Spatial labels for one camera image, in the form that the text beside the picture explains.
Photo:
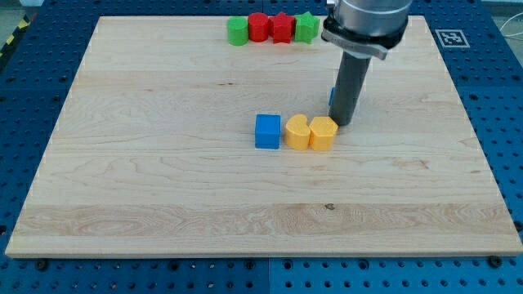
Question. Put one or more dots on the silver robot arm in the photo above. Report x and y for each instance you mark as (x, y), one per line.
(366, 28)

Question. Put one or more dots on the blue triangle block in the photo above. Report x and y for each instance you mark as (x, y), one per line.
(331, 96)

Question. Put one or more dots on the blue cube block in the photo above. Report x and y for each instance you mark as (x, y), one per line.
(267, 131)

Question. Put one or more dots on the yellow heart block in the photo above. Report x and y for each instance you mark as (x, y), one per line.
(297, 132)

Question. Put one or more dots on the yellow hexagon block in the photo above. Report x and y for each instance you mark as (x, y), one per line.
(323, 132)

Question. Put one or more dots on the wooden board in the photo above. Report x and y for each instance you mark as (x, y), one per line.
(153, 154)

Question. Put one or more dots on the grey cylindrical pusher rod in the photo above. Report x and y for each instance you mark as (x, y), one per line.
(349, 82)

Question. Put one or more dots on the red star block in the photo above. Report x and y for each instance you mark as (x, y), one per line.
(281, 27)

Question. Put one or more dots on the green cylinder block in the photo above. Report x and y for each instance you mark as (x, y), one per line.
(237, 30)

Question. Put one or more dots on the red cylinder block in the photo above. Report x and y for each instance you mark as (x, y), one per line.
(258, 27)

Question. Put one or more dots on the green star block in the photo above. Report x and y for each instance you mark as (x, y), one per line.
(306, 27)

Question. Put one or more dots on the white fiducial marker tag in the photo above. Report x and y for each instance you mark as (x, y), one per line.
(452, 38)

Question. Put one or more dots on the black bolt front left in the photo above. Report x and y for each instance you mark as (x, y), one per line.
(41, 264)

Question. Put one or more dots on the black bolt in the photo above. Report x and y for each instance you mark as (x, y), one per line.
(495, 261)
(41, 264)

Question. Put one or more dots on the black bolt front right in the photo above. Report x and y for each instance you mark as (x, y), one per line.
(495, 261)

